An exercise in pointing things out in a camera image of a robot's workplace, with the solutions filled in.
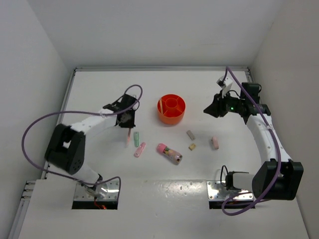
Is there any cream pen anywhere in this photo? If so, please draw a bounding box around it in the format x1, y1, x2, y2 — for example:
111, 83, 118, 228
159, 98, 163, 115

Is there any pink correction tape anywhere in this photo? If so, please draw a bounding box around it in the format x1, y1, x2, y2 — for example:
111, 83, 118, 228
134, 142, 146, 158

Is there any pale pink eraser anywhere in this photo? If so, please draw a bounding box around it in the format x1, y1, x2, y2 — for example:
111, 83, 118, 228
211, 136, 219, 150

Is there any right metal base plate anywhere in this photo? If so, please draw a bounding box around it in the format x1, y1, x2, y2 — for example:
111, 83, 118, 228
206, 180, 254, 202

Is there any metal base plate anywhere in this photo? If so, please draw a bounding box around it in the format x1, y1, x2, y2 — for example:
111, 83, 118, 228
206, 180, 254, 202
74, 180, 120, 201

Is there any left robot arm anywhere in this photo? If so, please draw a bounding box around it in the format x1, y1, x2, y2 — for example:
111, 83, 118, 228
44, 94, 138, 199

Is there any pink capped clear tube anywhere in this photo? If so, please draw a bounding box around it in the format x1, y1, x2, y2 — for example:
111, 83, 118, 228
157, 143, 183, 165

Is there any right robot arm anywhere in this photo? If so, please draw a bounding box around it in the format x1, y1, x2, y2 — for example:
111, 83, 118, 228
204, 81, 304, 200

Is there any green correction tape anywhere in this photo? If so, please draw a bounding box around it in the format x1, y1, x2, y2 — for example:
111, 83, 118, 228
134, 131, 140, 147

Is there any orange round desk organizer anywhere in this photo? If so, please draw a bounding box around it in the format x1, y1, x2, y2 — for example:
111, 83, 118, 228
157, 94, 186, 125

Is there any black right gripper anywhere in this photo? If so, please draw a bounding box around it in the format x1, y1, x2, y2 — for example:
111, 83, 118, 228
204, 90, 244, 118

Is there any small yellow eraser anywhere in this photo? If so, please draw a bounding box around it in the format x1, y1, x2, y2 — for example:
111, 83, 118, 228
188, 143, 196, 151

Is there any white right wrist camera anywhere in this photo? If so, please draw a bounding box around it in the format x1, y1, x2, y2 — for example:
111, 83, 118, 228
217, 77, 233, 98

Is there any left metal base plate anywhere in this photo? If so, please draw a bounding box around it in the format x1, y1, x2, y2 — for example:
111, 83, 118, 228
74, 180, 120, 201

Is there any grey eraser block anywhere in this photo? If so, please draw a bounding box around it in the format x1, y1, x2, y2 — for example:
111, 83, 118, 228
186, 130, 195, 140

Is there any orange highlighter pen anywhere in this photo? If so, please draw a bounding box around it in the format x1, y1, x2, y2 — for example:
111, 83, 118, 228
125, 128, 131, 148

